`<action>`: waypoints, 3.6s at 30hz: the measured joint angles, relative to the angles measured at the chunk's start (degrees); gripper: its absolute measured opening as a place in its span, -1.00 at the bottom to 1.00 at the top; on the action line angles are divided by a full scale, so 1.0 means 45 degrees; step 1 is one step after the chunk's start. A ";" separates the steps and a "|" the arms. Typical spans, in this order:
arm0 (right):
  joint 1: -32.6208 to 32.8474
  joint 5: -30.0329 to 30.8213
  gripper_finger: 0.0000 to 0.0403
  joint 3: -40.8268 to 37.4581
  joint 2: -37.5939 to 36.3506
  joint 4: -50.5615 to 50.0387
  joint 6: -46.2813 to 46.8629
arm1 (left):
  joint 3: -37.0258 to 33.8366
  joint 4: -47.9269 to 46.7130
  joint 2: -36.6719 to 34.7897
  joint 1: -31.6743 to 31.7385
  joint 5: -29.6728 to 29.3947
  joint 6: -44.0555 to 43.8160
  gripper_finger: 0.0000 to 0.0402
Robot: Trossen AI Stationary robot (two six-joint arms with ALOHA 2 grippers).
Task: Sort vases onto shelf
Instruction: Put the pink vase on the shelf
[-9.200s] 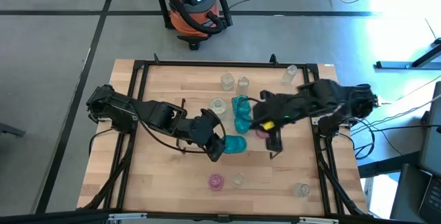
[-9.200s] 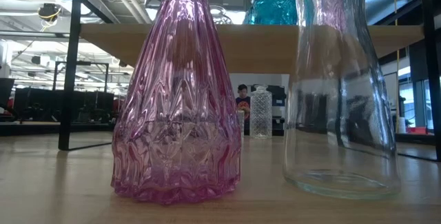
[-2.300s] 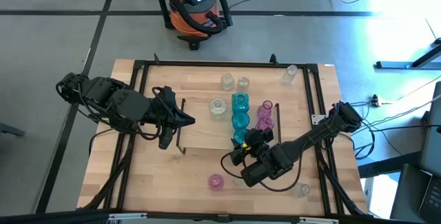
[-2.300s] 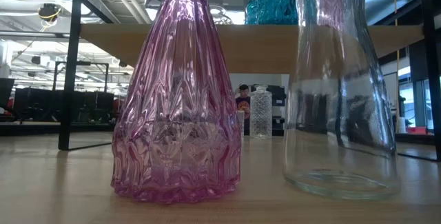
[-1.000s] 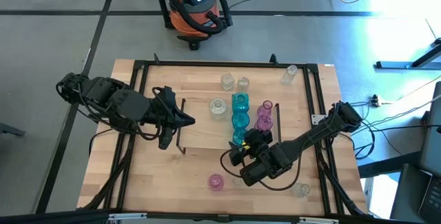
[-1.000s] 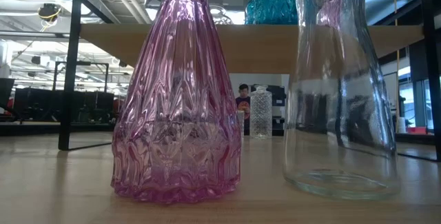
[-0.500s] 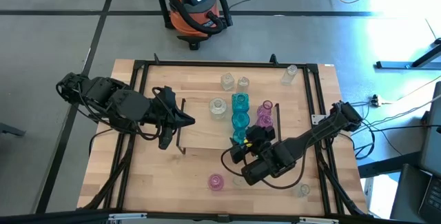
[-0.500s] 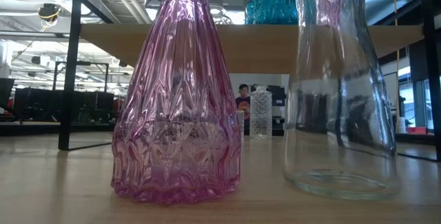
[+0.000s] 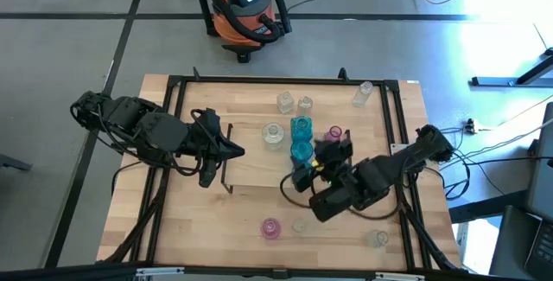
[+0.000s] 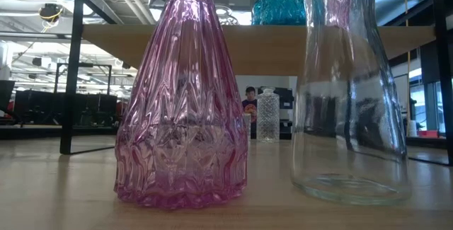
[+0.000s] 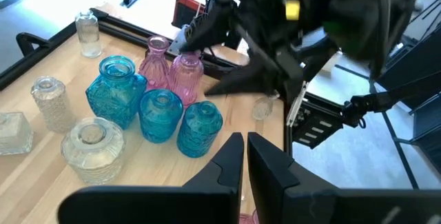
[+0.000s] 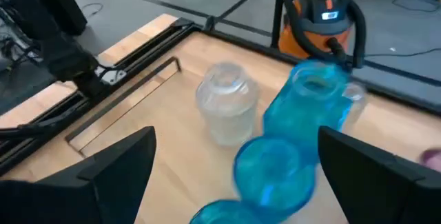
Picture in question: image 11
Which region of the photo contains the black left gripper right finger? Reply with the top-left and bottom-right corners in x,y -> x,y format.
247,132 -> 441,224

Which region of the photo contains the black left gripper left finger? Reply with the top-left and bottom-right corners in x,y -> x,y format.
57,132 -> 245,224

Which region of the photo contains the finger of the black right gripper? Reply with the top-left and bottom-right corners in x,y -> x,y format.
275,50 -> 306,106
205,57 -> 282,96

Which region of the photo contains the large clear glass vase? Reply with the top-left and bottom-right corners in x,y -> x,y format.
251,92 -> 280,121

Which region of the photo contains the tall pink glass vase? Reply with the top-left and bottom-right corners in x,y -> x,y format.
239,208 -> 259,224

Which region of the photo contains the pink ribbed glass vase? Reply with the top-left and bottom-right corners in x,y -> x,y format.
167,50 -> 205,107

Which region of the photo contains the teal plastic cup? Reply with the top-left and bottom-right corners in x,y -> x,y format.
176,100 -> 224,159

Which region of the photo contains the pink fluted glass vase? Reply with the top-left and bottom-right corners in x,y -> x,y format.
138,34 -> 172,90

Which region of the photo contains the teal round glass vase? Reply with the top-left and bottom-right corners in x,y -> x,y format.
139,88 -> 185,145

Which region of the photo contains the teal square glass vase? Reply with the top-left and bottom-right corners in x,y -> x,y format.
85,54 -> 149,131

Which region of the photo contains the clear crosshatched glass bottle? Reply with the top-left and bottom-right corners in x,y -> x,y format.
30,75 -> 76,134

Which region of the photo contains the black box with white labels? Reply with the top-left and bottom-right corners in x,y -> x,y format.
292,103 -> 345,150

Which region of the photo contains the red black power station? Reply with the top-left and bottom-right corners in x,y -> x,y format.
171,0 -> 209,29

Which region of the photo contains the dark grey desk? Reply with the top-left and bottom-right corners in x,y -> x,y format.
375,23 -> 441,170

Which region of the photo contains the clear round glass vase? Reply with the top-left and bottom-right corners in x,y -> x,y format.
61,116 -> 127,186

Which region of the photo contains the clear ribbed glass bottle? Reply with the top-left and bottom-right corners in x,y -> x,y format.
74,9 -> 103,59

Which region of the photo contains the clear square glass vase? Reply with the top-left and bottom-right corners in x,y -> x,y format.
0,111 -> 34,156

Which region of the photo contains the aluminium extrusion rail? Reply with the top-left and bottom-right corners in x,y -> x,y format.
285,81 -> 308,128

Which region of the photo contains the silver arm base bracket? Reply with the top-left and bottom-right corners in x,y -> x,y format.
167,23 -> 191,57

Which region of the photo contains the black table frame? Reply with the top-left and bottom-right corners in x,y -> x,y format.
0,6 -> 345,156

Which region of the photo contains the black frame handle clamp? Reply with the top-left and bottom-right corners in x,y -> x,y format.
15,32 -> 52,58

